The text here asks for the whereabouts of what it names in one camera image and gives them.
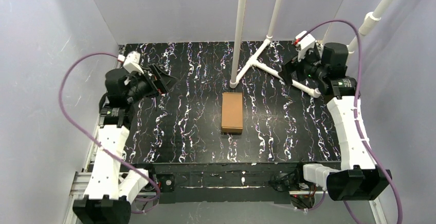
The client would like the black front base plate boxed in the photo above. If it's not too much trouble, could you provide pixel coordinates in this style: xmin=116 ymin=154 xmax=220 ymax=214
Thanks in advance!
xmin=134 ymin=162 xmax=322 ymax=204

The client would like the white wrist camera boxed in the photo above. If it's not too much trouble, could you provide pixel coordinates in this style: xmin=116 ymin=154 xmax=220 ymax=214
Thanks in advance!
xmin=294 ymin=31 xmax=316 ymax=62
xmin=117 ymin=51 xmax=144 ymax=76

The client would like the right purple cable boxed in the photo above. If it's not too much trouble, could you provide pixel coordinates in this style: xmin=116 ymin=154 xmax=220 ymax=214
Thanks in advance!
xmin=296 ymin=19 xmax=404 ymax=224

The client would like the white PVC pipe frame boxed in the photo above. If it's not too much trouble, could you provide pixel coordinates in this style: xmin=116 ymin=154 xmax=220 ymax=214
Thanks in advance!
xmin=229 ymin=0 xmax=322 ymax=99

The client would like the brown cardboard box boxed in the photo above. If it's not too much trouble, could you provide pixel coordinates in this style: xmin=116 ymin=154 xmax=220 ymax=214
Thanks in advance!
xmin=221 ymin=92 xmax=243 ymax=133

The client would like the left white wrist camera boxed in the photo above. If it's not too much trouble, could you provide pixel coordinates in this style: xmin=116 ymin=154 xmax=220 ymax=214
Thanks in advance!
xmin=117 ymin=51 xmax=144 ymax=76

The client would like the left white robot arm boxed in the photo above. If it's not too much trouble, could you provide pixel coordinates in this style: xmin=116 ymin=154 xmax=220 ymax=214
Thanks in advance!
xmin=72 ymin=64 xmax=178 ymax=223

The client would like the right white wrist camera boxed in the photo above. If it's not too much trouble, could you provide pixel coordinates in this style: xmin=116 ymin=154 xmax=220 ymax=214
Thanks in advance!
xmin=294 ymin=31 xmax=316 ymax=62

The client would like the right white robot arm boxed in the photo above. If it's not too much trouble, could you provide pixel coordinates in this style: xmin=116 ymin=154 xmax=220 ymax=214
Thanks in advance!
xmin=279 ymin=42 xmax=392 ymax=201

